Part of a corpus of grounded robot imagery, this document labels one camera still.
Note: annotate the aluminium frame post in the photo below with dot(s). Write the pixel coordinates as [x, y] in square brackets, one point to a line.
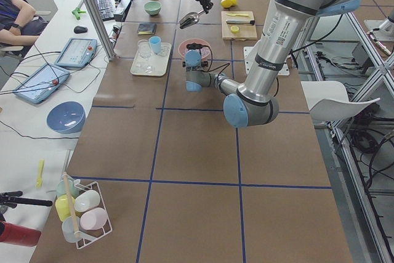
[100, 28]

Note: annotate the red bottle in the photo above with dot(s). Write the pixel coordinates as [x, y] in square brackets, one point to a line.
[19, 235]

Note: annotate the white wire cup rack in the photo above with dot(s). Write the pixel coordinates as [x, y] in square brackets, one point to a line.
[88, 237]

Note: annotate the yellow plastic knife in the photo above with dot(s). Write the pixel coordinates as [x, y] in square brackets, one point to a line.
[237, 15]

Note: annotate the black computer mouse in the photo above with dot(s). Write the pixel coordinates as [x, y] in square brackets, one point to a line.
[80, 29]

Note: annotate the teach pendant near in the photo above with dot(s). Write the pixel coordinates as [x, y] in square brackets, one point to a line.
[42, 83]

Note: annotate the grey folded cloth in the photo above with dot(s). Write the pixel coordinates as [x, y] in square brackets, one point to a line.
[146, 29]

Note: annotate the blue plastic cup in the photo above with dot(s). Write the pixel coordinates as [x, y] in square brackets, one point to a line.
[155, 44]

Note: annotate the yellow plastic fork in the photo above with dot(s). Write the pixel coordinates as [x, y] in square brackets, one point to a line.
[39, 176]

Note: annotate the lemon slice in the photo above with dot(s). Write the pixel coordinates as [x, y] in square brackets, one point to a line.
[234, 29]

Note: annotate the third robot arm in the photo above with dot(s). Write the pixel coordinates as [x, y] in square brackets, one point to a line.
[383, 26]

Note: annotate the metal rod black tip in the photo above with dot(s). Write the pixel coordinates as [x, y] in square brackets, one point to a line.
[240, 22]

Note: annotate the white chair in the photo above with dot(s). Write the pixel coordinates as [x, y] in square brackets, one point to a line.
[328, 101]

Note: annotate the green bowl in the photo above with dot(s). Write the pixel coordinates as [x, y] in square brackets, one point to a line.
[152, 8]

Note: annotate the clear wine glass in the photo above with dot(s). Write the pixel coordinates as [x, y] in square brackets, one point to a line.
[144, 49]

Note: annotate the pink plastic cup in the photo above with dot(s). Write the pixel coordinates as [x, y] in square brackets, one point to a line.
[94, 219]

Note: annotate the black tripod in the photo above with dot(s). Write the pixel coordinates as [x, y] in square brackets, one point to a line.
[13, 199]

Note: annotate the green plastic cup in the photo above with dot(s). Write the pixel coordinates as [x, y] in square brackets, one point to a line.
[61, 190]

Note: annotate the teach pendant far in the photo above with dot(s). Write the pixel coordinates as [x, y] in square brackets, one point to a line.
[77, 53]

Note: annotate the teach pendant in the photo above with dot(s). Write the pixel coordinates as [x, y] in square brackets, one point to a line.
[77, 53]
[42, 83]

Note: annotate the wooden rack handle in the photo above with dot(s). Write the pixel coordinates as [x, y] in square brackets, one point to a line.
[71, 206]

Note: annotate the metal ice scoop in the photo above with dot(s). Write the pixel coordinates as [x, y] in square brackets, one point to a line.
[190, 19]

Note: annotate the pink bowl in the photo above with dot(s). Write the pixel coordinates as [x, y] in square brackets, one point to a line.
[205, 53]

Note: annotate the cream bear tray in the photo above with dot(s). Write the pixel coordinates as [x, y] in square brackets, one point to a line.
[157, 65]

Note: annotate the clear plastic cup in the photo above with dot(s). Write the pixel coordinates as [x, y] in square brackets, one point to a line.
[68, 231]

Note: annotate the blue bowl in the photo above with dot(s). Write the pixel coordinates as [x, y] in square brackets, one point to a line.
[67, 118]

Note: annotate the yellow plastic cup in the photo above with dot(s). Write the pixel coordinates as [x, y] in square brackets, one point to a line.
[62, 207]

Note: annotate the seated person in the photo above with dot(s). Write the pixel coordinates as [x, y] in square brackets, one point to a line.
[20, 24]

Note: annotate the black keyboard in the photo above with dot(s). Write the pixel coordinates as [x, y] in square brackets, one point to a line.
[106, 9]

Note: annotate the wooden cutting board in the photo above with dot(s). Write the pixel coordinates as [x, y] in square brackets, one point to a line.
[247, 32]

